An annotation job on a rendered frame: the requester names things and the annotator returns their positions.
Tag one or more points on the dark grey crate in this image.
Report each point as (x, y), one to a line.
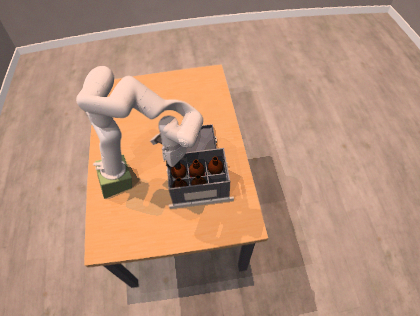
(218, 185)

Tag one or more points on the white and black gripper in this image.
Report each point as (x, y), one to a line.
(173, 157)

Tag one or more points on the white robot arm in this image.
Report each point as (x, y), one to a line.
(130, 93)

